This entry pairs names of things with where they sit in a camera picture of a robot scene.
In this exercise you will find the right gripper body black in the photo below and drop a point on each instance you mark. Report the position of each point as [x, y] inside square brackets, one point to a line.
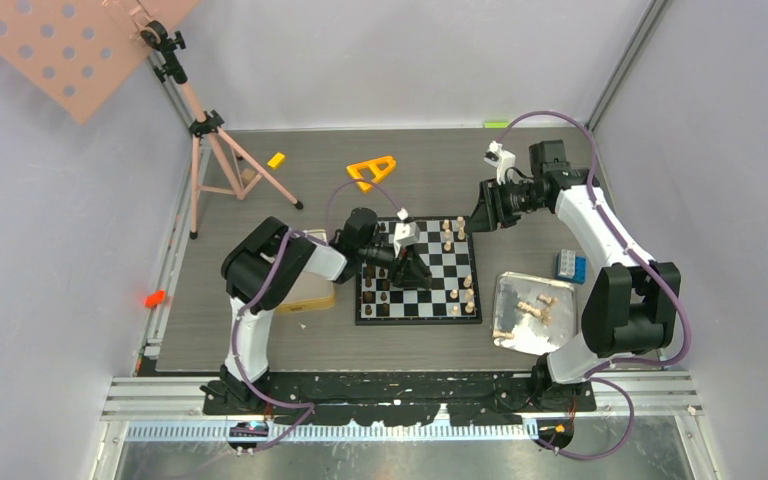
[511, 201]

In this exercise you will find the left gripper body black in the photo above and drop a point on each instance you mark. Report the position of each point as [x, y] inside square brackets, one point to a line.
[384, 254]

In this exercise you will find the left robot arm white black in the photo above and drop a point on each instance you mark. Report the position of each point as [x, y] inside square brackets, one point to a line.
[260, 272]

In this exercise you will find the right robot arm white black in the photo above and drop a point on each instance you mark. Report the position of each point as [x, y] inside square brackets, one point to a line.
[631, 310]

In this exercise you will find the pink perforated board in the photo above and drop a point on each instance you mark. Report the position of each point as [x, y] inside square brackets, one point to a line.
[80, 52]

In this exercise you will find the black white chessboard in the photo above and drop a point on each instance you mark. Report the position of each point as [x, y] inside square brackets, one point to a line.
[453, 295]

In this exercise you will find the gold-rimmed metal tin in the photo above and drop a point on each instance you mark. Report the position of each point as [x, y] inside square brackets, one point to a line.
[311, 289]

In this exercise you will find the blue toy brick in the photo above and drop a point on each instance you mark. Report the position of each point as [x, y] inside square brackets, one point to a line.
[570, 267]

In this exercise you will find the yellow block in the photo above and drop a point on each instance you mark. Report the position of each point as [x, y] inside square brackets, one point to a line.
[276, 160]

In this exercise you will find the silver tin lid tray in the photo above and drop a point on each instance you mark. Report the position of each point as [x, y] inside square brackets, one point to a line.
[541, 312]

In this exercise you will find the light pawn beside tray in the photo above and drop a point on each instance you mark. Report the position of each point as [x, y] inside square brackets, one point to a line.
[502, 336]

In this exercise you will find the natural wooden cube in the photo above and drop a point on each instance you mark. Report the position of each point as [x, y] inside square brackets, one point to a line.
[247, 175]

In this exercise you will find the pink tripod stand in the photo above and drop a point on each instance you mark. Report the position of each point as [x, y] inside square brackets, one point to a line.
[206, 130]

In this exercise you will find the orange plastic triangle frame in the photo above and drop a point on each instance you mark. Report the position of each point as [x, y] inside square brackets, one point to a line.
[371, 172]

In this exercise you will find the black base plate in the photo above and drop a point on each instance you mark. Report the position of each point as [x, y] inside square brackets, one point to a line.
[471, 398]

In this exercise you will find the red clip on rail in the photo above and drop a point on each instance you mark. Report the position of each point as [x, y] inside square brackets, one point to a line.
[154, 299]

